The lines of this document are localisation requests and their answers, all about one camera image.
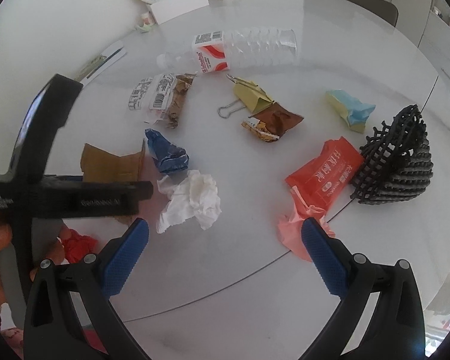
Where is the blue yellow paper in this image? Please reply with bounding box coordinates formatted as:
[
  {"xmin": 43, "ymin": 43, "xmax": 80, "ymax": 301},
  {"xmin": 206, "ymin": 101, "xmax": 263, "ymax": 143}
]
[{"xmin": 326, "ymin": 89, "xmax": 376, "ymax": 133}]

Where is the small green pink item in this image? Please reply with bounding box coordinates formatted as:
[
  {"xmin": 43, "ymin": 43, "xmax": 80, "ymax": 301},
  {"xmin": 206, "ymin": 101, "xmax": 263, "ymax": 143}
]
[{"xmin": 136, "ymin": 11, "xmax": 156, "ymax": 33}]

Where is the brown snack wrapper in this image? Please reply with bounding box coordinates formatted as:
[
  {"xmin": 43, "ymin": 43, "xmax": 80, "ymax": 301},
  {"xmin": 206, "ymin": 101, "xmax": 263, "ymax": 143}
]
[{"xmin": 241, "ymin": 102, "xmax": 304, "ymax": 143}]

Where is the yellow binder clip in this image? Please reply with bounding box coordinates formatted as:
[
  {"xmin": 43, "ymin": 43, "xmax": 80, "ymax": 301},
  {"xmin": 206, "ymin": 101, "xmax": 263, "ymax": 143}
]
[{"xmin": 217, "ymin": 74, "xmax": 275, "ymax": 119}]

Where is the clear plastic water bottle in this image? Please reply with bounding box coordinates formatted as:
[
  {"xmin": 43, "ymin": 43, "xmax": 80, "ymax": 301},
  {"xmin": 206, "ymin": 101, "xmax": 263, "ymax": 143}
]
[{"xmin": 157, "ymin": 27, "xmax": 298, "ymax": 74}]

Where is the pink crumpled paper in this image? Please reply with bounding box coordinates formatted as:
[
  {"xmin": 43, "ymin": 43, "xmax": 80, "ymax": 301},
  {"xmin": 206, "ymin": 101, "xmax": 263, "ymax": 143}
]
[{"xmin": 277, "ymin": 186, "xmax": 336, "ymax": 262}]

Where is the blue crumpled wrapper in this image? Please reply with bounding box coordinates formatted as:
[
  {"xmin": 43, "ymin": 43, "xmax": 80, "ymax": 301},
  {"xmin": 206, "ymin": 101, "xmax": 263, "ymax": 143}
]
[{"xmin": 145, "ymin": 128, "xmax": 189, "ymax": 175}]

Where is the white crumpled tissue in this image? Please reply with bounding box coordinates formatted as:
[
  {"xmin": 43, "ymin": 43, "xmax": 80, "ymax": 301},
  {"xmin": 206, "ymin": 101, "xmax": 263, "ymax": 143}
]
[{"xmin": 156, "ymin": 170, "xmax": 222, "ymax": 234}]

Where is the white brown barcode wrapper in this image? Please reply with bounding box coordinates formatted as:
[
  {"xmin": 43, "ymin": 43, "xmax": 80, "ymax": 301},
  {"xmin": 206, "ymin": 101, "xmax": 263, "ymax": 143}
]
[{"xmin": 128, "ymin": 73, "xmax": 196, "ymax": 128}]

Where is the black mesh net bag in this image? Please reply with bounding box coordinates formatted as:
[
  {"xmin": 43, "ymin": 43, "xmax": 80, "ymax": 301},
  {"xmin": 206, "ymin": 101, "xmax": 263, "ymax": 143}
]
[{"xmin": 350, "ymin": 105, "xmax": 433, "ymax": 206}]

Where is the red tissue packet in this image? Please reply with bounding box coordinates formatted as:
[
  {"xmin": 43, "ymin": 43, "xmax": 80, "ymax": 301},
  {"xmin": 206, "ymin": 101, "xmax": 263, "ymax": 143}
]
[{"xmin": 285, "ymin": 136, "xmax": 364, "ymax": 211}]

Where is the brown cardboard piece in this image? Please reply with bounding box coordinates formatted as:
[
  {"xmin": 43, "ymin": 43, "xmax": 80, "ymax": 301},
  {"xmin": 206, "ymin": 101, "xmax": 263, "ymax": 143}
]
[{"xmin": 79, "ymin": 139, "xmax": 147, "ymax": 226}]

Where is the white card box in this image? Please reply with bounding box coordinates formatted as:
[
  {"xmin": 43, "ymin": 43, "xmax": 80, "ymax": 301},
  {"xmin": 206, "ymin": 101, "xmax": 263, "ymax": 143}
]
[{"xmin": 148, "ymin": 0, "xmax": 209, "ymax": 24}]

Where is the red crumpled paper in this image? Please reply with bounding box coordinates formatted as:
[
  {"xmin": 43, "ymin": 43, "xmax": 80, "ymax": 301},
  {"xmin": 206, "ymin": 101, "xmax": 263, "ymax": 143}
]
[{"xmin": 58, "ymin": 226, "xmax": 98, "ymax": 263}]

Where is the white paper with pen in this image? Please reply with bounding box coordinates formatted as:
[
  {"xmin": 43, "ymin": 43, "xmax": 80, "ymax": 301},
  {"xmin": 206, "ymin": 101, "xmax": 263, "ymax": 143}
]
[{"xmin": 74, "ymin": 41, "xmax": 127, "ymax": 86}]

